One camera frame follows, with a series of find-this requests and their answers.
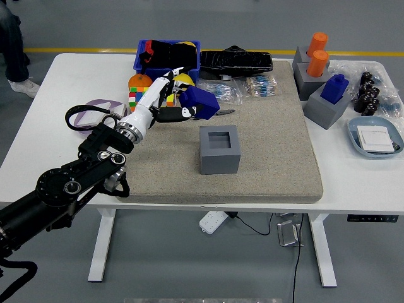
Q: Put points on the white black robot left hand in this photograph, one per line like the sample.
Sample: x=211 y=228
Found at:
x=143 y=105

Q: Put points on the blue square seal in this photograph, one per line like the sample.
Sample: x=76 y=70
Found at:
x=334 y=90
x=203 y=102

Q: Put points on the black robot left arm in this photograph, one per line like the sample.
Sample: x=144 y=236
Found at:
x=31 y=211

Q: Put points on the grey seal holder block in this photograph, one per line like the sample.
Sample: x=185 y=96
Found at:
x=300 y=58
x=322 y=113
x=221 y=162
x=307 y=88

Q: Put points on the orange cylinder seal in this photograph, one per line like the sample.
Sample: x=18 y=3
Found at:
x=317 y=64
x=318 y=42

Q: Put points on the colourful puzzle cube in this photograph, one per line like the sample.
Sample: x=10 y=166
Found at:
x=135 y=94
x=170 y=99

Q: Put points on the orange fruit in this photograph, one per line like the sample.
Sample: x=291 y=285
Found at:
x=139 y=82

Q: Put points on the blue plastic bin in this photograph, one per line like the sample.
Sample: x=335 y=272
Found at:
x=158 y=75

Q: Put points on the yellow lemon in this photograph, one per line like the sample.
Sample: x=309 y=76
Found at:
x=185 y=79

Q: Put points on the purple plate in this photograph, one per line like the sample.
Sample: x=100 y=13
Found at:
x=91 y=103

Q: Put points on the black cloth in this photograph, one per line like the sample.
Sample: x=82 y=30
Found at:
x=173 y=57

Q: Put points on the yellow item in bin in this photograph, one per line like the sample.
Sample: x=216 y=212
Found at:
x=187 y=43

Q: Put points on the bag of blue resistors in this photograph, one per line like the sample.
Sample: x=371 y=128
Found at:
x=228 y=93

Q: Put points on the black wrapped keyboard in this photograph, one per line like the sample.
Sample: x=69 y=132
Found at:
x=236 y=61

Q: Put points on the bag of beige resistors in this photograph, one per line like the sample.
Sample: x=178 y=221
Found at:
x=260 y=86

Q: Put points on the grey-brown mat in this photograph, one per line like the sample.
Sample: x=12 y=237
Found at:
x=268 y=158

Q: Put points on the white power strip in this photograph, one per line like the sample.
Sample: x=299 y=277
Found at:
x=212 y=222

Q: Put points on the person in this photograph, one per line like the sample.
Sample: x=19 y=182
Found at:
x=14 y=57

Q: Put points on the white table leg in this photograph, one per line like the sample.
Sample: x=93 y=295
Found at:
x=101 y=246
x=323 y=252

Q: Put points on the clear plastic bag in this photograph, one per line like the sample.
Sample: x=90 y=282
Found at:
x=347 y=67

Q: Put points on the light blue plate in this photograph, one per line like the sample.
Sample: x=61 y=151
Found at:
x=353 y=129

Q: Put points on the black capacitors cluster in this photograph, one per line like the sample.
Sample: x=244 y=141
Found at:
x=366 y=101

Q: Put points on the bag of blue components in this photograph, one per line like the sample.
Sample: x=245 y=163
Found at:
x=389 y=107

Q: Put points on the black desk control panel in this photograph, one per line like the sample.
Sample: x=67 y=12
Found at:
x=372 y=218

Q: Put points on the silver metal bracket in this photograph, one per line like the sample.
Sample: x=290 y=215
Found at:
x=285 y=215
x=287 y=233

